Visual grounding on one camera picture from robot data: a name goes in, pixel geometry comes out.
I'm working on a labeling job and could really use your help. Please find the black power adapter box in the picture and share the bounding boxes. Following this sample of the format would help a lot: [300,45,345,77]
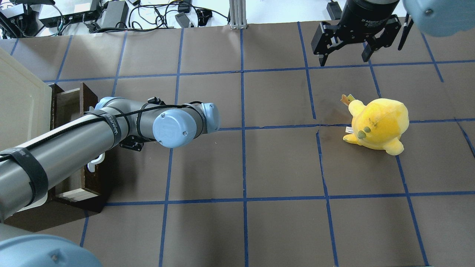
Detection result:
[99,0,129,28]

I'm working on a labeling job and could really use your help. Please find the white cabinet box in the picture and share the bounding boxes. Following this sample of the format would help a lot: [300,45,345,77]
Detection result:
[1,49,52,216]

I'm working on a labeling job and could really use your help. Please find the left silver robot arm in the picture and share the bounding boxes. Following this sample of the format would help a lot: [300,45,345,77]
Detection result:
[0,97,221,267]

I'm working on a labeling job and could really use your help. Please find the dark wooden drawer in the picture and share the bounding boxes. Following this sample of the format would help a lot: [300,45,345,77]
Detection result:
[4,82,110,233]

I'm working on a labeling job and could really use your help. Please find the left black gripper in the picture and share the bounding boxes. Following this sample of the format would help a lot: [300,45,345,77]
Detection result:
[119,135,154,152]

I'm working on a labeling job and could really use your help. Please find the tangled black cables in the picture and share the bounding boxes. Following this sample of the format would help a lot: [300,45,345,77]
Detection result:
[128,0,229,29]

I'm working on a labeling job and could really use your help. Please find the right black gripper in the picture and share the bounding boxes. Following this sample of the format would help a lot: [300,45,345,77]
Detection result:
[311,0,402,67]

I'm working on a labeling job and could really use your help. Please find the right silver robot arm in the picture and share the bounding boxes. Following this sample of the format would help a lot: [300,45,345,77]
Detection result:
[311,0,475,66]

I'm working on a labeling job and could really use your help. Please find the white drawer handle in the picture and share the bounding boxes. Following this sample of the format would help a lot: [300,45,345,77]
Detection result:
[86,152,105,173]

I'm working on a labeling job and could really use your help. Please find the yellow plush dinosaur toy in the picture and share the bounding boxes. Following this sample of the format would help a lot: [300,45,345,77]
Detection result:
[341,94,410,156]

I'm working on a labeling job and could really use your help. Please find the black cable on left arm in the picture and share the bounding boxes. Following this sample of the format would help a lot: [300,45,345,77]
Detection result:
[0,101,203,160]

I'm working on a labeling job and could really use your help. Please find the aluminium frame post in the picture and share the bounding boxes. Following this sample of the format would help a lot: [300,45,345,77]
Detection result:
[229,0,248,29]

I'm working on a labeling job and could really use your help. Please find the black electronics box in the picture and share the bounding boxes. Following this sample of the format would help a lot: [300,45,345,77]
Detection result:
[38,0,102,28]

